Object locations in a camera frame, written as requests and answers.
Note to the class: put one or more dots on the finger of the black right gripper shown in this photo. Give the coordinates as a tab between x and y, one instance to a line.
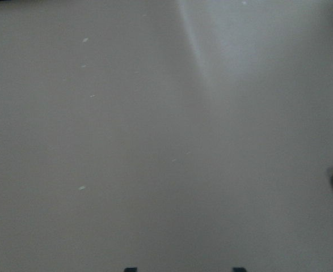
238	269

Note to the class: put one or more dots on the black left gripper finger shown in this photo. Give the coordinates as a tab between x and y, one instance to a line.
130	269

